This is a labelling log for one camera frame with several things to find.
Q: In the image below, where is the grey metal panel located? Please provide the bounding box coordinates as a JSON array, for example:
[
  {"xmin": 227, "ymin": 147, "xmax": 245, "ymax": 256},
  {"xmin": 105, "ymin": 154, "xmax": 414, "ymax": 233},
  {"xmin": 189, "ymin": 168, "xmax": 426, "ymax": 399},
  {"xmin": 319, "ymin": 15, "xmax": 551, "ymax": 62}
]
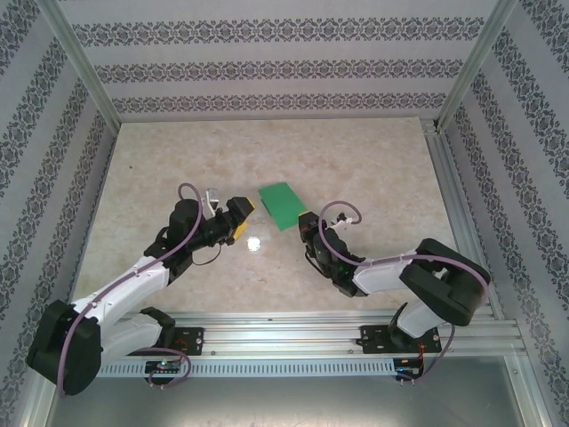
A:
[{"xmin": 12, "ymin": 355, "xmax": 557, "ymax": 427}]

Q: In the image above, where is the small dark circuit board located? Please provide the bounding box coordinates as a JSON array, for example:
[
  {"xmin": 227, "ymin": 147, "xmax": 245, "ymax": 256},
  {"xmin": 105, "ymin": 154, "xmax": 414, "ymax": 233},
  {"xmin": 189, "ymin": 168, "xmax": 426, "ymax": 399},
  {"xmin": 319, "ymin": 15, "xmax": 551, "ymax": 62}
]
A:
[{"xmin": 395, "ymin": 359, "xmax": 423, "ymax": 377}]

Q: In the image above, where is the circuit board with green light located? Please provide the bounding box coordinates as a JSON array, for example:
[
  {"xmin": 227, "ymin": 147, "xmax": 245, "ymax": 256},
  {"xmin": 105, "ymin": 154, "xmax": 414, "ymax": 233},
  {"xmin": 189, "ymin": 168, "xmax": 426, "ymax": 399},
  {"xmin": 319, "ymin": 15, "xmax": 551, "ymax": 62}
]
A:
[{"xmin": 145, "ymin": 359, "xmax": 183, "ymax": 375}]

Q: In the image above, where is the aluminium side rail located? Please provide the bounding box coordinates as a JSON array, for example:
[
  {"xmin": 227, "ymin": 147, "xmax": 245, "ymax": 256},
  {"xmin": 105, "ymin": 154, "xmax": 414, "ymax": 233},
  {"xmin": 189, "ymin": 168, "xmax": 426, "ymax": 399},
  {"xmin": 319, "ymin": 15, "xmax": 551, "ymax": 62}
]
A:
[{"xmin": 421, "ymin": 119, "xmax": 506, "ymax": 319}]

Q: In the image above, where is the slotted grey cable duct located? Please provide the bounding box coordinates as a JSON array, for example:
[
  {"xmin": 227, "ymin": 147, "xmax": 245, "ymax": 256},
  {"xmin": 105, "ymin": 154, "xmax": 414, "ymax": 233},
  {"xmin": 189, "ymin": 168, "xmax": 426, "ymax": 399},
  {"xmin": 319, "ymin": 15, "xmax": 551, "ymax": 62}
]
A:
[{"xmin": 100, "ymin": 359, "xmax": 421, "ymax": 378}]

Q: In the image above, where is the aluminium frame post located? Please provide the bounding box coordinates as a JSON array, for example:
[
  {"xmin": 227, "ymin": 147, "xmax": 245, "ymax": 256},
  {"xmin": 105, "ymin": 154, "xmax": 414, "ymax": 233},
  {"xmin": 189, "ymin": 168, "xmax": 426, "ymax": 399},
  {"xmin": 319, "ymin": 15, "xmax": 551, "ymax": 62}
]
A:
[
  {"xmin": 35, "ymin": 0, "xmax": 122, "ymax": 130},
  {"xmin": 435, "ymin": 0, "xmax": 519, "ymax": 133}
]

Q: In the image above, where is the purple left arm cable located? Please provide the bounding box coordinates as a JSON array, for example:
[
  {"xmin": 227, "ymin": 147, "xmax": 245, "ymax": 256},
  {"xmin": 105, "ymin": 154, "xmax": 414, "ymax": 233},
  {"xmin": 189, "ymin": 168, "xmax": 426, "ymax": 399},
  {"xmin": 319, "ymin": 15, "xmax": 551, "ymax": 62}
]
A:
[{"xmin": 56, "ymin": 182, "xmax": 210, "ymax": 398}]

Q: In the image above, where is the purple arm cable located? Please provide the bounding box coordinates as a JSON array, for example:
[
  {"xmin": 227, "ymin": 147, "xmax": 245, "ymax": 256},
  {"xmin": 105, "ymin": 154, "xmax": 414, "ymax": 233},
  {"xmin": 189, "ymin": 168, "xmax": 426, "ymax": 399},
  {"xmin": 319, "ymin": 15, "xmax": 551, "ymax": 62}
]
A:
[
  {"xmin": 56, "ymin": 182, "xmax": 210, "ymax": 398},
  {"xmin": 319, "ymin": 200, "xmax": 493, "ymax": 387}
]

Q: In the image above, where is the thin black wrist wire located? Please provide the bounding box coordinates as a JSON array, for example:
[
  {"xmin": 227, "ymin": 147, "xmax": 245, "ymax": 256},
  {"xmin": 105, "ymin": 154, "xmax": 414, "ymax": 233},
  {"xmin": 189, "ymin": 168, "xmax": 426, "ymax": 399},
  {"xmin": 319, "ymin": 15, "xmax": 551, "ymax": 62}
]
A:
[
  {"xmin": 304, "ymin": 248, "xmax": 326, "ymax": 273},
  {"xmin": 190, "ymin": 246, "xmax": 224, "ymax": 267}
]

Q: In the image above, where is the long aluminium base rail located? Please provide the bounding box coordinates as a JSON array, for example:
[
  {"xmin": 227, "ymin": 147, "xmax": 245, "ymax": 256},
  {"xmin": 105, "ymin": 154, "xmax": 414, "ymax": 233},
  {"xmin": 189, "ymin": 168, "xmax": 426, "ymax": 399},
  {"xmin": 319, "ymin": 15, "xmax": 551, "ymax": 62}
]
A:
[{"xmin": 42, "ymin": 312, "xmax": 521, "ymax": 359}]

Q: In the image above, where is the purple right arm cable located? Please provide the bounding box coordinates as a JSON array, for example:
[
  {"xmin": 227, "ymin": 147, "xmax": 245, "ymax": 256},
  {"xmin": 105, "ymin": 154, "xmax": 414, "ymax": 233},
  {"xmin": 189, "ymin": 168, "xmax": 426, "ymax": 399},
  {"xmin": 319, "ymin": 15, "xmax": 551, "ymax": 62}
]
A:
[{"xmin": 319, "ymin": 200, "xmax": 493, "ymax": 387}]

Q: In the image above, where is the green paper sheet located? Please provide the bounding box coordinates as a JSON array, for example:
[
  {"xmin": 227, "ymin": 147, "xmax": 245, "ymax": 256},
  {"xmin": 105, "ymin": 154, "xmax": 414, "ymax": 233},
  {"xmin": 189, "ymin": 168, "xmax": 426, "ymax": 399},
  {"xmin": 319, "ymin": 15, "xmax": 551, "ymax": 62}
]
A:
[{"xmin": 257, "ymin": 181, "xmax": 309, "ymax": 233}]

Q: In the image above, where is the thin black left wrist wire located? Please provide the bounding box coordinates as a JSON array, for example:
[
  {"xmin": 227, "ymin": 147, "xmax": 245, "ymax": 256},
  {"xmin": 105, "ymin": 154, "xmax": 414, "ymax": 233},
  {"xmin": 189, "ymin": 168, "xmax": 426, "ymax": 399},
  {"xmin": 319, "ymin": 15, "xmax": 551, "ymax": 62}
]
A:
[{"xmin": 190, "ymin": 246, "xmax": 224, "ymax": 267}]

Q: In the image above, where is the thin black right wrist wire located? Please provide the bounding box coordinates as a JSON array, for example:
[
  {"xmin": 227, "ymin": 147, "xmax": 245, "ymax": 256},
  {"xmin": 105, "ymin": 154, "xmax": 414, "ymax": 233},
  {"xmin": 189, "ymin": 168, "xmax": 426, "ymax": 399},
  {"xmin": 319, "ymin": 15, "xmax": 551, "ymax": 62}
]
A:
[{"xmin": 304, "ymin": 248, "xmax": 326, "ymax": 273}]

